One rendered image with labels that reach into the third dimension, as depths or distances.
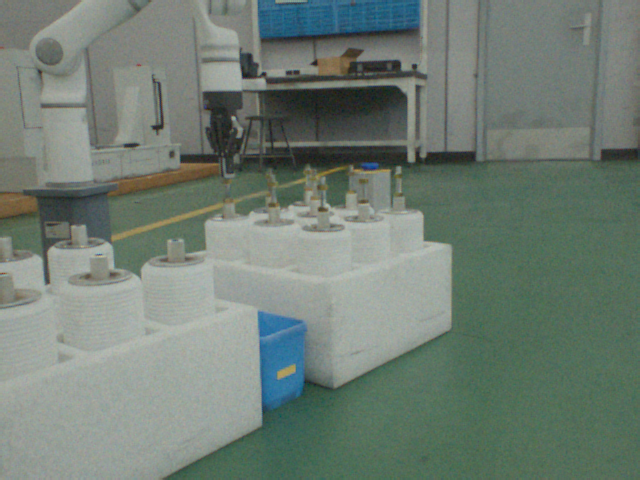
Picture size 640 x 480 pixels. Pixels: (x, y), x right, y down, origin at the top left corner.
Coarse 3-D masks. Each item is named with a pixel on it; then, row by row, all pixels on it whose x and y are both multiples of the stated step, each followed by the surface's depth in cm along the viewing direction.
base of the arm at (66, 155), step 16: (48, 112) 149; (64, 112) 149; (80, 112) 151; (48, 128) 150; (64, 128) 149; (80, 128) 151; (48, 144) 151; (64, 144) 150; (80, 144) 152; (48, 160) 152; (64, 160) 150; (80, 160) 152; (48, 176) 153; (64, 176) 151; (80, 176) 152
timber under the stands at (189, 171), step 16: (144, 176) 448; (160, 176) 458; (176, 176) 479; (192, 176) 501; (208, 176) 526; (0, 192) 363; (16, 192) 364; (112, 192) 407; (128, 192) 423; (0, 208) 324; (16, 208) 333; (32, 208) 344
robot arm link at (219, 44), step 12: (192, 0) 122; (204, 0) 122; (204, 12) 123; (204, 24) 123; (204, 36) 124; (216, 36) 124; (228, 36) 124; (204, 48) 125; (216, 48) 124; (228, 48) 125; (204, 60) 125; (216, 60) 124; (228, 60) 125
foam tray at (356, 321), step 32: (416, 256) 128; (448, 256) 138; (224, 288) 126; (256, 288) 120; (288, 288) 115; (320, 288) 111; (352, 288) 114; (384, 288) 121; (416, 288) 129; (448, 288) 139; (320, 320) 112; (352, 320) 114; (384, 320) 122; (416, 320) 130; (448, 320) 140; (320, 352) 113; (352, 352) 115; (384, 352) 123; (320, 384) 114
